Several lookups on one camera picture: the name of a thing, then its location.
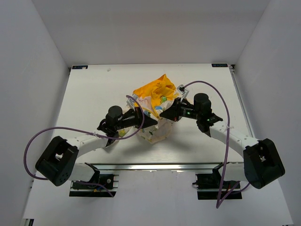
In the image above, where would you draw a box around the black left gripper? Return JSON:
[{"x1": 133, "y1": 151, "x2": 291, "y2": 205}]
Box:
[{"x1": 115, "y1": 106, "x2": 157, "y2": 130}]

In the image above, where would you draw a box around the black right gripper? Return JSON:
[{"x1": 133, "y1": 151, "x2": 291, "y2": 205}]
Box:
[{"x1": 159, "y1": 97, "x2": 201, "y2": 122}]

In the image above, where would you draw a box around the cream dinosaur print baby jacket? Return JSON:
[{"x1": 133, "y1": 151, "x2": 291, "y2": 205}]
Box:
[{"x1": 133, "y1": 74, "x2": 182, "y2": 144}]

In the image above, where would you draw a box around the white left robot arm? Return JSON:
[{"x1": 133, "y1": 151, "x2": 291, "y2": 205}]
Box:
[{"x1": 35, "y1": 105, "x2": 158, "y2": 188}]

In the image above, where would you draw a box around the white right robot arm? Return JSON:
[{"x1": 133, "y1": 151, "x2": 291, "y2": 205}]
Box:
[{"x1": 160, "y1": 93, "x2": 285, "y2": 189}]

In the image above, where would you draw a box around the blue right corner label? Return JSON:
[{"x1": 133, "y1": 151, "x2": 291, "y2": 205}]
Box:
[{"x1": 211, "y1": 63, "x2": 228, "y2": 67}]

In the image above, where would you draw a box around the blue corner label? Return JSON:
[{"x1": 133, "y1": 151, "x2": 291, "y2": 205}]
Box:
[
  {"x1": 211, "y1": 63, "x2": 228, "y2": 67},
  {"x1": 71, "y1": 65, "x2": 88, "y2": 70}
]

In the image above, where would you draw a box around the blue left corner label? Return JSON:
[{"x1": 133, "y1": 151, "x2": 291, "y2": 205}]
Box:
[{"x1": 71, "y1": 65, "x2": 88, "y2": 70}]

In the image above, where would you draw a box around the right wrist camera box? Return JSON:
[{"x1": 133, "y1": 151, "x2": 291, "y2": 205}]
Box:
[{"x1": 177, "y1": 84, "x2": 189, "y2": 101}]

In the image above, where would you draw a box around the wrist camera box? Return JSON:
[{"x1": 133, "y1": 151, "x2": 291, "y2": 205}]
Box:
[
  {"x1": 177, "y1": 84, "x2": 189, "y2": 101},
  {"x1": 126, "y1": 94, "x2": 140, "y2": 110}
]

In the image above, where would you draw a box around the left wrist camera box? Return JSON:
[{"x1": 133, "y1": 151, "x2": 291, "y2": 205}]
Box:
[{"x1": 126, "y1": 94, "x2": 140, "y2": 110}]

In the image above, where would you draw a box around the aluminium front table rail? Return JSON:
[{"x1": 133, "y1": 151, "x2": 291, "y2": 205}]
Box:
[{"x1": 42, "y1": 162, "x2": 269, "y2": 172}]

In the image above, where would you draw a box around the aluminium right side rail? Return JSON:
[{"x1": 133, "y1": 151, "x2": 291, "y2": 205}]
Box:
[{"x1": 229, "y1": 65, "x2": 255, "y2": 137}]

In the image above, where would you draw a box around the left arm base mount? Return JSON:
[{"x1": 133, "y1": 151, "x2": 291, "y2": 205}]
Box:
[{"x1": 69, "y1": 172, "x2": 119, "y2": 198}]

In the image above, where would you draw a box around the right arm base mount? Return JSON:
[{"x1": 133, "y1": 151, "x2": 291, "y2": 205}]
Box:
[{"x1": 192, "y1": 174, "x2": 242, "y2": 200}]

